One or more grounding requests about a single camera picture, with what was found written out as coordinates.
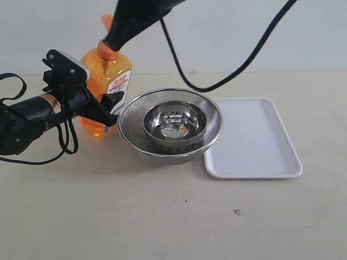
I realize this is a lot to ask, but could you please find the white plastic tray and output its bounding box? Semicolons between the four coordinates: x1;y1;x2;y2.
204;97;303;179

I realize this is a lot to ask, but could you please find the large steel mesh colander bowl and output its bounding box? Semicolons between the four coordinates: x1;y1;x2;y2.
118;88;223;165

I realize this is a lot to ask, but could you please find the orange pump soap bottle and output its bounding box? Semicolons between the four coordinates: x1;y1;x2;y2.
79;14;132;138

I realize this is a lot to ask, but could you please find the small stainless steel bowl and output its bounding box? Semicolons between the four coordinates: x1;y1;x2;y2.
143;100;207;147

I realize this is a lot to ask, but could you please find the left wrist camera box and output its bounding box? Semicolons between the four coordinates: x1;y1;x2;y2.
42;49;91;87

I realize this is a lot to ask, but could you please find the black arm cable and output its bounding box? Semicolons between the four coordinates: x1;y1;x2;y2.
159;0;298;93
0;72;79;165

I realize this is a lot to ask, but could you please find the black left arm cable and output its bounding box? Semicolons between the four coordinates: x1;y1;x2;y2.
0;72;79;165

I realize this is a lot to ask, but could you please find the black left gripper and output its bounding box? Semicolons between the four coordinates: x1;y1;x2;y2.
63;86;125;127

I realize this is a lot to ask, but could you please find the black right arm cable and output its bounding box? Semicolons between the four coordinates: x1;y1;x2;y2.
159;0;298;93

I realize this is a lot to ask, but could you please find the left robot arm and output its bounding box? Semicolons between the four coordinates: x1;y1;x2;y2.
1;86;125;155

